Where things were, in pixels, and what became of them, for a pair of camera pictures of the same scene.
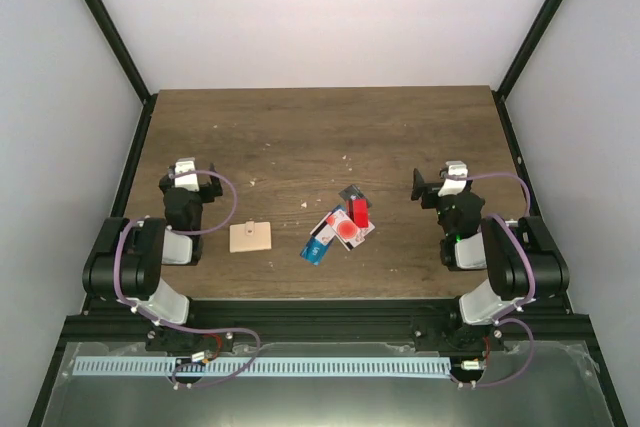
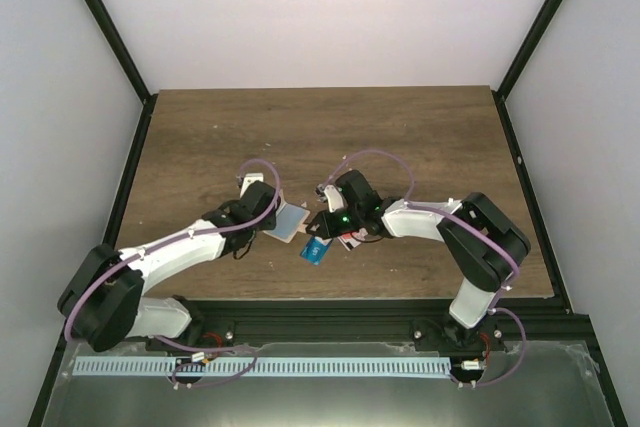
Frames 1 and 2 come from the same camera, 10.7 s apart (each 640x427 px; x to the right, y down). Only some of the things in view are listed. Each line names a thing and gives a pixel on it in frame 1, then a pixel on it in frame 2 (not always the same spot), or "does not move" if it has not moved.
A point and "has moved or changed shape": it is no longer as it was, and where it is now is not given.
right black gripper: (420, 187) -> (312, 230)
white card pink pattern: (366, 230) has moved or changed shape
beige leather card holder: (250, 237) has moved or changed shape
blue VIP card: (314, 251) does not move
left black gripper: (217, 189) -> (270, 221)
